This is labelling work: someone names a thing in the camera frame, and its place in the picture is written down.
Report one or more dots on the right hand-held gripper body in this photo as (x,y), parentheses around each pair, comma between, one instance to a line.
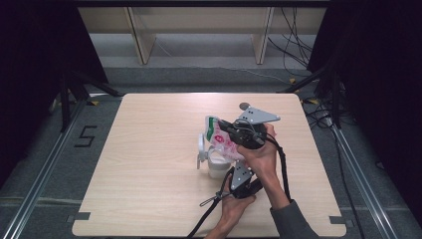
(249,134)

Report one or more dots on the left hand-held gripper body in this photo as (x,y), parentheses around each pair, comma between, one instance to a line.
(240,176)

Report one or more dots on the pink and white plastic bag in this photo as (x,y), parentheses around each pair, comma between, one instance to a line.
(220,141)

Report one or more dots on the clear jar with grey lid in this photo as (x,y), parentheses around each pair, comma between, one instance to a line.
(217,167)

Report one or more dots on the person's right hand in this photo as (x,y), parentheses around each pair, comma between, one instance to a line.
(262,159)

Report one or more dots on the person's left hand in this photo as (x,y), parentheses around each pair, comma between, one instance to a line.
(232,212)

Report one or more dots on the black metal stand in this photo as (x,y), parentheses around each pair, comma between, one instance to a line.
(65,106)
(336,99)

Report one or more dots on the wooden shelf unit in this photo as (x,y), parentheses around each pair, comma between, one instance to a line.
(199,20)

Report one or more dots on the dark curtain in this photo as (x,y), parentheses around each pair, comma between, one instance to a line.
(33,66)
(381,83)

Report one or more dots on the aluminium floor rail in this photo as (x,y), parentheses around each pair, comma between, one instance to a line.
(43,179)
(358,172)

